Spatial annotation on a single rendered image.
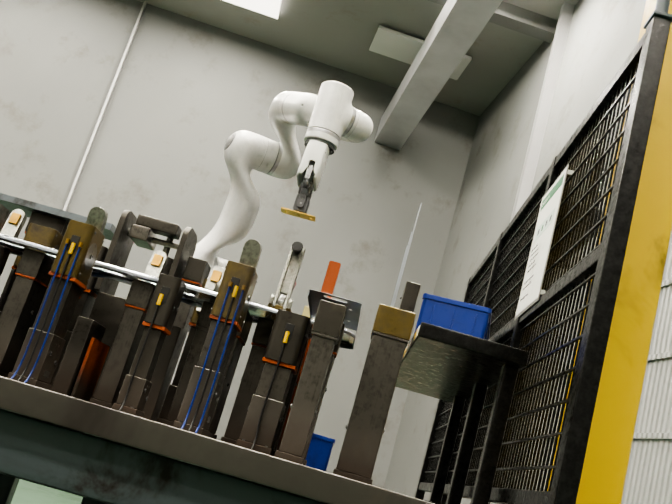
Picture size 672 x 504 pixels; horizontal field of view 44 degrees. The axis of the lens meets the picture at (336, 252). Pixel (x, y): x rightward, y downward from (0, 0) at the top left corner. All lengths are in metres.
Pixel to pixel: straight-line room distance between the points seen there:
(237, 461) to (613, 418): 0.61
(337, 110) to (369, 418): 0.75
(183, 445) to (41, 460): 0.19
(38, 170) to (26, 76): 1.29
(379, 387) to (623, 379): 0.52
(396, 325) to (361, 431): 0.23
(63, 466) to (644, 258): 0.97
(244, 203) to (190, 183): 8.61
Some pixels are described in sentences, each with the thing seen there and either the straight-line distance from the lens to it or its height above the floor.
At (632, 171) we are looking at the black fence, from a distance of 1.38.
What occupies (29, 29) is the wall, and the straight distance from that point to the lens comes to 12.00.
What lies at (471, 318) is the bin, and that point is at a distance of 1.96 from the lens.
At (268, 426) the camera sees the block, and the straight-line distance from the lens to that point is 1.65.
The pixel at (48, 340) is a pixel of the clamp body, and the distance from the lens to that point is 1.77.
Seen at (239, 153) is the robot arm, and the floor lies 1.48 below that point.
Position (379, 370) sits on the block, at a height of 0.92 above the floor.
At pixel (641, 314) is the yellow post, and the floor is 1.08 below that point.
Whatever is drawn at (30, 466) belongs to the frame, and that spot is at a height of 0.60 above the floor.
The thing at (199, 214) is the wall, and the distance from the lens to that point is 10.89.
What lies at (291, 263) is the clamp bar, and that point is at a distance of 2.09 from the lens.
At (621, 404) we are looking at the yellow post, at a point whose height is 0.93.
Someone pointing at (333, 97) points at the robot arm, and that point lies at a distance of 2.03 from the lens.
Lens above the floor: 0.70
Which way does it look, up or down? 15 degrees up
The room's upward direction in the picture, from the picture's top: 16 degrees clockwise
